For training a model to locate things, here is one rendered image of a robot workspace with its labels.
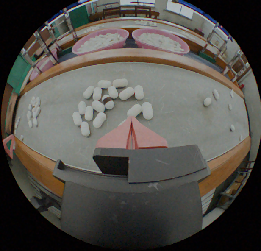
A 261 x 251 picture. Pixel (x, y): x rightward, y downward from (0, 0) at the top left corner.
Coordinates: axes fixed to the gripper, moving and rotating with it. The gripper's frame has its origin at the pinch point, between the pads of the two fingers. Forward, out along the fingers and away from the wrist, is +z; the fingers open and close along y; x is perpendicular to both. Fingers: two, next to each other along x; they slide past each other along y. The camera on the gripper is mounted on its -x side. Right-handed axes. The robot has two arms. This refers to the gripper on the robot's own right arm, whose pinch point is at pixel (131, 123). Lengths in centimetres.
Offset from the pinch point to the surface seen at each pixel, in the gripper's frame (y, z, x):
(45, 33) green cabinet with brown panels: 90, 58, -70
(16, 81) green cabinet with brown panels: 88, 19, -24
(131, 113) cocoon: 0.1, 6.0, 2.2
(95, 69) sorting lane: 10.8, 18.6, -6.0
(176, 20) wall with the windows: -233, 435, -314
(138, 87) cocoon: -1.6, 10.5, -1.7
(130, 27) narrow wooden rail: 1, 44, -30
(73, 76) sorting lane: 19.0, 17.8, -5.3
